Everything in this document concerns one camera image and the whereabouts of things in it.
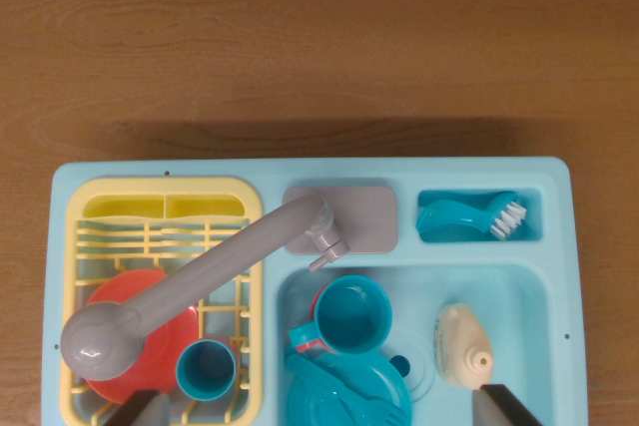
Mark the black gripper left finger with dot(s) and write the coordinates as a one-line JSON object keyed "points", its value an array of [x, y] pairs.
{"points": [[145, 411]]}

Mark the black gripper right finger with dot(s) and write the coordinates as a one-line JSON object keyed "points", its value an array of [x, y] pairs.
{"points": [[499, 408]]}

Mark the yellow dish rack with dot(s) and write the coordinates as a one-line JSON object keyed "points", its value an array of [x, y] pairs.
{"points": [[75, 196]]}

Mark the grey toy faucet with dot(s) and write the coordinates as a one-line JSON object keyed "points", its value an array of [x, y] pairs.
{"points": [[199, 276]]}

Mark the red plate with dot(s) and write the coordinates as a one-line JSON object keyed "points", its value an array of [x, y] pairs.
{"points": [[170, 341]]}

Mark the teal sink drain plug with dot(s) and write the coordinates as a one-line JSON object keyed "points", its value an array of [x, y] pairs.
{"points": [[399, 365]]}

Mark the teal plate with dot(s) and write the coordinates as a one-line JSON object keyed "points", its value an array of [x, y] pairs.
{"points": [[384, 376]]}

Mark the light blue toy sink unit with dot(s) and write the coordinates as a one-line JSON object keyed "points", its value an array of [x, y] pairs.
{"points": [[349, 171]]}

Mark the teal dish brush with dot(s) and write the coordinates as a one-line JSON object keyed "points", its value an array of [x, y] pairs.
{"points": [[449, 216]]}

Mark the cream detergent bottle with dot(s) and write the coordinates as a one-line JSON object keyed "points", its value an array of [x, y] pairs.
{"points": [[464, 336]]}

